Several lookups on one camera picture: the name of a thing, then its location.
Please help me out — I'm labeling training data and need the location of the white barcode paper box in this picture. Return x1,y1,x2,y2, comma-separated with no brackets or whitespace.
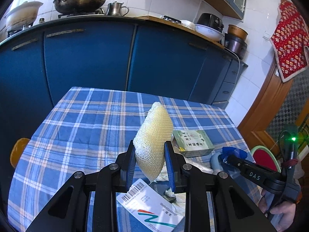
116,179,183,231

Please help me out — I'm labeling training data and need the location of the steel kettle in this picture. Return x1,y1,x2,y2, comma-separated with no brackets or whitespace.
106,1,129,17

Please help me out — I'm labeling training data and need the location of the green tea box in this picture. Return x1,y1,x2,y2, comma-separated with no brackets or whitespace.
172,130,214,158

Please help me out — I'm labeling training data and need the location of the grey power cord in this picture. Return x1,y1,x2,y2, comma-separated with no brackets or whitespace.
224,47,242,88

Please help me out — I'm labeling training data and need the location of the white foam net sleeve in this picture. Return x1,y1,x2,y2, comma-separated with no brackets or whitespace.
133,102,173,182

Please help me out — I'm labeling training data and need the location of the white ceramic bowl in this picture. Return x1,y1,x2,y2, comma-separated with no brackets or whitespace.
195,24,223,42

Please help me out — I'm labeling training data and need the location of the orange stool seat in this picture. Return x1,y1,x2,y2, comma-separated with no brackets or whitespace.
10,138,30,169

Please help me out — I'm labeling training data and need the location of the person's hand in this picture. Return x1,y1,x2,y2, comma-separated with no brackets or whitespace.
258,189,296,232

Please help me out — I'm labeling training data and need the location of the black air fryer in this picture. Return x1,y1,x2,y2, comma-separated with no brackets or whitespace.
197,13,224,32

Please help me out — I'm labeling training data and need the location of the red basin green rim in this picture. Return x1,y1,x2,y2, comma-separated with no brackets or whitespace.
250,146,281,173

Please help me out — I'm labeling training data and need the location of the blue kitchen cabinet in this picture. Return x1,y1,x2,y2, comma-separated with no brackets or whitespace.
1,16,247,137

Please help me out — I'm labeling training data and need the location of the wooden door with glass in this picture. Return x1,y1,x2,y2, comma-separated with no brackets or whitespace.
238,62,308,155

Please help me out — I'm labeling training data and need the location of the blue plaid tablecloth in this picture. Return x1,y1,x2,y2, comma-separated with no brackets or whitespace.
7,86,264,232

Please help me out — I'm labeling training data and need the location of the red patterned quilted cloth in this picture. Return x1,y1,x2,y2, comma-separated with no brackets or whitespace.
270,0,308,83

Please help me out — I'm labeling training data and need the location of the clear plastic wrapper pack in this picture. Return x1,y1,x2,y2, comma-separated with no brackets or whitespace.
188,152,223,175

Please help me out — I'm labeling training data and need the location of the brown pot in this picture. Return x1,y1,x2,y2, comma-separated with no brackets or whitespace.
227,25,248,41

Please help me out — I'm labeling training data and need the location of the white casserole pot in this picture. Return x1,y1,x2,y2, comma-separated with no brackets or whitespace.
4,1,43,32

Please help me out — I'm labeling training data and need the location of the blue glove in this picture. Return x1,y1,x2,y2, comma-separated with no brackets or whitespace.
219,147,248,162

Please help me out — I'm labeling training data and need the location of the dark metal wok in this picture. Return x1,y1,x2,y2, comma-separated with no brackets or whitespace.
53,0,107,15

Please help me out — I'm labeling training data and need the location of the black rice cooker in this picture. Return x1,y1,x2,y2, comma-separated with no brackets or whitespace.
224,33,247,60

